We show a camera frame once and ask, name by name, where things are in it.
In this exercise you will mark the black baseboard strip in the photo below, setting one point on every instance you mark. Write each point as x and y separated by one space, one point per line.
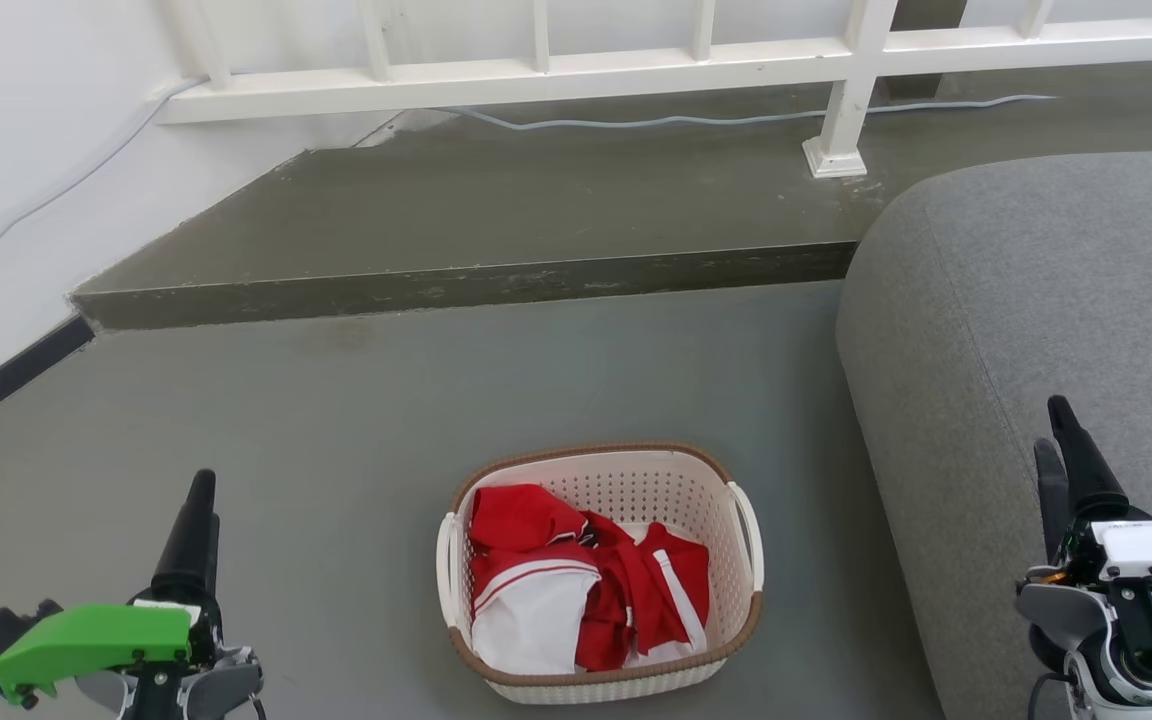
6 378

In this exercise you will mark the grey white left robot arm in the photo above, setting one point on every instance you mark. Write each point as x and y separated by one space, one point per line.
221 688

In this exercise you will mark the red garment with white panel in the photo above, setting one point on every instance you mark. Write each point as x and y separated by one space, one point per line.
526 600

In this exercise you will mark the grey fabric sofa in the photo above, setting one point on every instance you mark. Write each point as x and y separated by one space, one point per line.
1026 300

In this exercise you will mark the red garment with white stripe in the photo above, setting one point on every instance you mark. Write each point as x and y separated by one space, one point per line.
651 590

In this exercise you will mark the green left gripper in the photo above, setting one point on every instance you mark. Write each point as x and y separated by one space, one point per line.
96 635

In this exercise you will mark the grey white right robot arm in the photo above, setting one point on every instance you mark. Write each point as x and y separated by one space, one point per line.
1126 650

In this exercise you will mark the white metal railing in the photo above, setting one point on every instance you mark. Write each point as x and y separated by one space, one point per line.
496 78

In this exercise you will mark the white laundry basket brown rim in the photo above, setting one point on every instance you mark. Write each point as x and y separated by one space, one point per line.
636 485

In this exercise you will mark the dark post behind railing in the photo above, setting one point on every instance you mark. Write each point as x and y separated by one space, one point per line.
921 40

